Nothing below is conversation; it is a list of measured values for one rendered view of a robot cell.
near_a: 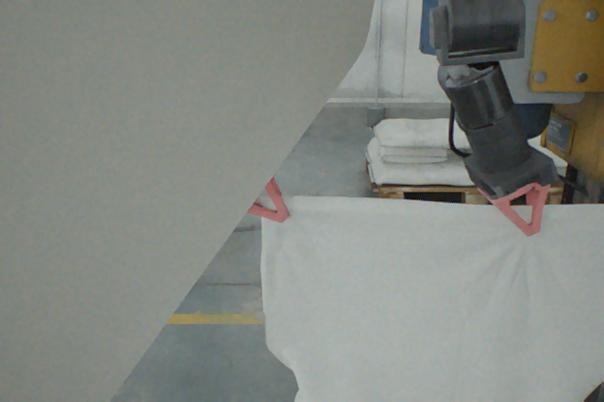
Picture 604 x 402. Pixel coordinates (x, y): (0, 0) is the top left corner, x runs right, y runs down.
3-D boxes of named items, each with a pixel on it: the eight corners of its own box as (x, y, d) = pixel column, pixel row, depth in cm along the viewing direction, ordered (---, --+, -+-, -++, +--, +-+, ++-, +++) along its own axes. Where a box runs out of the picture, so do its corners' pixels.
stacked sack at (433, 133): (376, 151, 343) (376, 129, 338) (371, 134, 382) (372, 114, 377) (487, 153, 339) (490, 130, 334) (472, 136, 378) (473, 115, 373)
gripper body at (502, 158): (517, 147, 67) (496, 92, 64) (560, 175, 57) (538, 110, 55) (466, 172, 67) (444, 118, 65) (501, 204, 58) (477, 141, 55)
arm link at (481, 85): (445, 82, 56) (502, 57, 54) (435, 68, 62) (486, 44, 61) (470, 142, 58) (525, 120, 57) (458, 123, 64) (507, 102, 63)
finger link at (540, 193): (541, 205, 69) (516, 139, 66) (571, 228, 62) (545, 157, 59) (490, 229, 70) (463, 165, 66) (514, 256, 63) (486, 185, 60)
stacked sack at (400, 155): (379, 167, 356) (380, 142, 350) (377, 140, 417) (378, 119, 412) (448, 169, 352) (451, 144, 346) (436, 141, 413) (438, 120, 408)
